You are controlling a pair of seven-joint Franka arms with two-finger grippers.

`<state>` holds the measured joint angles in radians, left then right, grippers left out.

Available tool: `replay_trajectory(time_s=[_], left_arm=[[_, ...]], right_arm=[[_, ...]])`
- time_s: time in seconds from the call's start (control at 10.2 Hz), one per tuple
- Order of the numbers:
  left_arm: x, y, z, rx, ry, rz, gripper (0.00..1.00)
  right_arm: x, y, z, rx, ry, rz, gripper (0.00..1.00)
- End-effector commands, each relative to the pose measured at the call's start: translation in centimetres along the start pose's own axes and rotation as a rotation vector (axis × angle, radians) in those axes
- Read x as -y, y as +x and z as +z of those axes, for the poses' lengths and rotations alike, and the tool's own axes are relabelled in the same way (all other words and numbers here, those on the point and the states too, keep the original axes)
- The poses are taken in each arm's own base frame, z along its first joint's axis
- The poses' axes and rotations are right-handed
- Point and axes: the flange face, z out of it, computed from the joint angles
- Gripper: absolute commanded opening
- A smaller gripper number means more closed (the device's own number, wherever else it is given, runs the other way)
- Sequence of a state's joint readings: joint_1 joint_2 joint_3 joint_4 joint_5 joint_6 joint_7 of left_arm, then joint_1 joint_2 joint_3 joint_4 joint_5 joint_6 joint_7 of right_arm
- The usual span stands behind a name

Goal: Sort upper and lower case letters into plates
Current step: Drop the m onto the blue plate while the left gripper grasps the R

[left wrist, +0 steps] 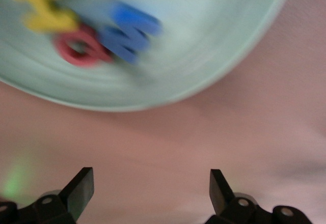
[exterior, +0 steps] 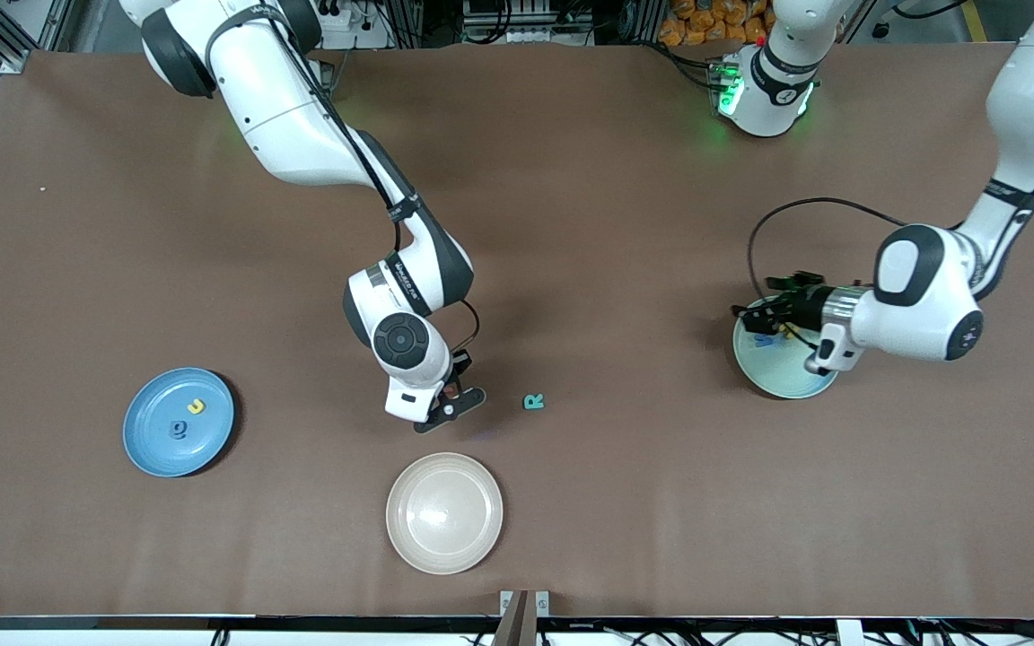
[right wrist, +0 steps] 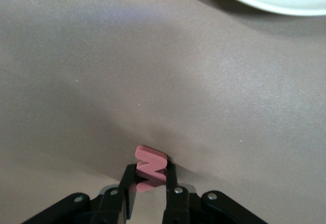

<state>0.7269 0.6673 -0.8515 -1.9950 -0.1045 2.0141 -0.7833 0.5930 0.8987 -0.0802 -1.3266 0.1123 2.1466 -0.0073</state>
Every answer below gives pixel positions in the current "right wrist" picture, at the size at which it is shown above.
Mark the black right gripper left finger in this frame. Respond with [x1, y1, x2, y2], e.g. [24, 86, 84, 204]
[24, 164, 138, 224]

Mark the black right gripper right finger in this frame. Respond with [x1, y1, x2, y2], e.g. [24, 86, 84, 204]
[162, 164, 267, 224]

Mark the red foam letter w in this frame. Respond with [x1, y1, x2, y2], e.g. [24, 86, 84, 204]
[134, 145, 168, 193]

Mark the brown table cover mat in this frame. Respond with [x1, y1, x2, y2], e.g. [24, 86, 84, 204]
[0, 0, 326, 224]

